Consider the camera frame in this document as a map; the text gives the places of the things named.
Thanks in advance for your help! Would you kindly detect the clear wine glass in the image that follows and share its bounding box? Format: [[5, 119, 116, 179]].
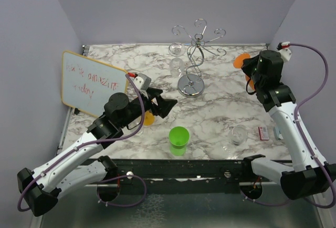
[[131, 125, 143, 136], [222, 125, 247, 159]]

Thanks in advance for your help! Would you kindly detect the small whiteboard yellow frame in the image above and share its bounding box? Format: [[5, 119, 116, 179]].
[[61, 51, 128, 117]]

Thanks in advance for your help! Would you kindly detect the orange plastic wine glass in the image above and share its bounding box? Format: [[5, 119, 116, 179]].
[[233, 53, 255, 94]]

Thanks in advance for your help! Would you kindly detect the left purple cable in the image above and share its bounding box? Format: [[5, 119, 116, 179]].
[[17, 72, 146, 212]]

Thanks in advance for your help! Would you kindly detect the small red white box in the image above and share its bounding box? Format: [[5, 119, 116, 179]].
[[258, 126, 270, 141]]

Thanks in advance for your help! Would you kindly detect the yellow plastic wine glass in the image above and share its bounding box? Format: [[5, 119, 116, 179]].
[[143, 111, 155, 126]]

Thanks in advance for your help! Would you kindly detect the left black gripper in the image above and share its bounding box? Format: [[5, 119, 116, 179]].
[[120, 87, 177, 128]]

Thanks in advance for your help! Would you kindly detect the clear glass hanging on rack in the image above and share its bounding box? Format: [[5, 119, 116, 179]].
[[168, 43, 186, 77]]

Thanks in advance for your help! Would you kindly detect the green plastic wine glass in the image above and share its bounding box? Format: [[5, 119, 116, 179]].
[[169, 126, 190, 156]]

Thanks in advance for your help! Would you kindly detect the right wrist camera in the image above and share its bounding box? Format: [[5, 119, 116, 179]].
[[277, 42, 292, 63]]

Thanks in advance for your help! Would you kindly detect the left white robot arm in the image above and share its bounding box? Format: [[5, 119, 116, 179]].
[[17, 87, 177, 216]]

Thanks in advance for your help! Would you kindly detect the purple cable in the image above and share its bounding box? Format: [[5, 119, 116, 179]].
[[17, 72, 146, 212], [287, 43, 336, 209]]

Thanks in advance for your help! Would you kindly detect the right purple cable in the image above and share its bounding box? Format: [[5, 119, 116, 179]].
[[287, 43, 336, 209]]

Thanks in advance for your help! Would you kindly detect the chrome wine glass rack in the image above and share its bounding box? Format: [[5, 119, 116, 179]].
[[172, 18, 227, 98]]

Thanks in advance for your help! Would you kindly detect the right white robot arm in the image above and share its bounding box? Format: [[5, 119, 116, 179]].
[[234, 47, 335, 200]]

